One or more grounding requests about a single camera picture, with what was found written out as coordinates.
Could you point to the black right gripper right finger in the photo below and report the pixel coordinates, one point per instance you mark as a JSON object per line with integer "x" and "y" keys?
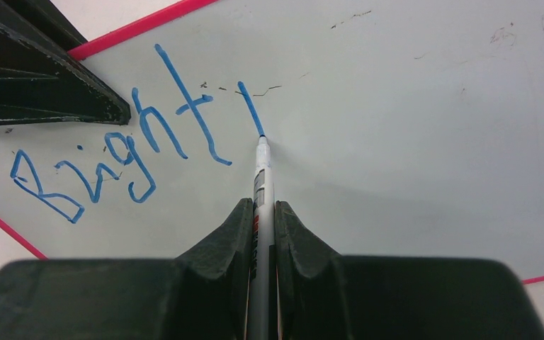
{"x": 325, "y": 295}

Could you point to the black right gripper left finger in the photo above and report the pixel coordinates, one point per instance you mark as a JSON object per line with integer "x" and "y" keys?
{"x": 202, "y": 294}

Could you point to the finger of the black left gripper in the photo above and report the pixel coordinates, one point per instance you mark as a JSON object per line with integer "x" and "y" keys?
{"x": 48, "y": 19}
{"x": 42, "y": 83}

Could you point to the white whiteboard marker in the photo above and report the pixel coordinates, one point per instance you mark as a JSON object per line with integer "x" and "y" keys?
{"x": 262, "y": 239}

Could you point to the pink framed whiteboard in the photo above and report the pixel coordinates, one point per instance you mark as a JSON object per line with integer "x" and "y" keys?
{"x": 396, "y": 128}

